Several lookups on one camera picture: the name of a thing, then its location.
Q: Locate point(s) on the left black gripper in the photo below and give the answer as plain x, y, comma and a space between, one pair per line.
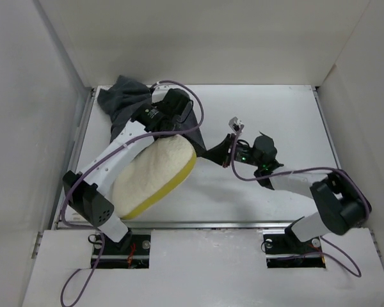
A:
176, 127

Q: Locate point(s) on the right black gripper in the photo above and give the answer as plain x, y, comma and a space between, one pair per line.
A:
219, 154

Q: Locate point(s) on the dark plaid pillowcase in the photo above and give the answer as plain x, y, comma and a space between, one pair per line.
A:
121, 100

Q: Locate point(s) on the cream pillow with yellow edge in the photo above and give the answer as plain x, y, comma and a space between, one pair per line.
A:
152, 175

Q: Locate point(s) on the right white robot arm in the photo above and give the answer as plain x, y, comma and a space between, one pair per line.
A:
340, 204

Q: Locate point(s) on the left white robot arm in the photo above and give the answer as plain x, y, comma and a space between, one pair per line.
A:
90, 195

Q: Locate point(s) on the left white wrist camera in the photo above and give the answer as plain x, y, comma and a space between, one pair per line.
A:
159, 92

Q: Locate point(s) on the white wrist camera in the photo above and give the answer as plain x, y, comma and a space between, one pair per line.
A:
236, 124
159, 92

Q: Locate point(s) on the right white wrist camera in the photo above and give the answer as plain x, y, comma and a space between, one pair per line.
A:
236, 124

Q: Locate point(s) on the left aluminium rail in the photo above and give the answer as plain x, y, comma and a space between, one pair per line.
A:
70, 175

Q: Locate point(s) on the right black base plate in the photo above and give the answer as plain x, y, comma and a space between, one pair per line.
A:
283, 253

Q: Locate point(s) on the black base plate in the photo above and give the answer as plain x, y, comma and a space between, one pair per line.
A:
283, 253
134, 254

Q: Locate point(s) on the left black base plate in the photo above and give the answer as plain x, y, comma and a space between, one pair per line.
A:
134, 254

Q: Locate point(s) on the front aluminium rail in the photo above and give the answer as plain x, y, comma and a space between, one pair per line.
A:
151, 225

